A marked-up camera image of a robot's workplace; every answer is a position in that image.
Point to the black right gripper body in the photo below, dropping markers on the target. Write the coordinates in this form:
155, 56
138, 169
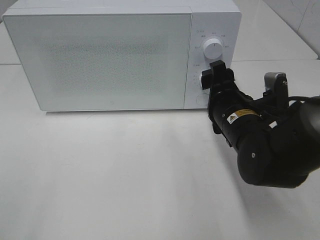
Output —
223, 96

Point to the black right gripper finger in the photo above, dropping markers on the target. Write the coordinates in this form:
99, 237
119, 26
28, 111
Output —
207, 78
220, 73

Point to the white round knob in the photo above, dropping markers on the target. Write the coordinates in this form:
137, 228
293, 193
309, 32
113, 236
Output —
212, 48
200, 80

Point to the round white door button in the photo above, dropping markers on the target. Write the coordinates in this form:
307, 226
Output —
202, 99

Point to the white microwave door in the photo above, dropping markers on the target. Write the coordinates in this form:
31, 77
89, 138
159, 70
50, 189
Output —
103, 62

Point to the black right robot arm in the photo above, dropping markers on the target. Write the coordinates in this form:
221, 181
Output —
276, 137

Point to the white microwave oven body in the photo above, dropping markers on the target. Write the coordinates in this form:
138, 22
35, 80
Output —
209, 18

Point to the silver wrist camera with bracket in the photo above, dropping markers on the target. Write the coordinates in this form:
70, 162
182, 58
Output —
276, 90

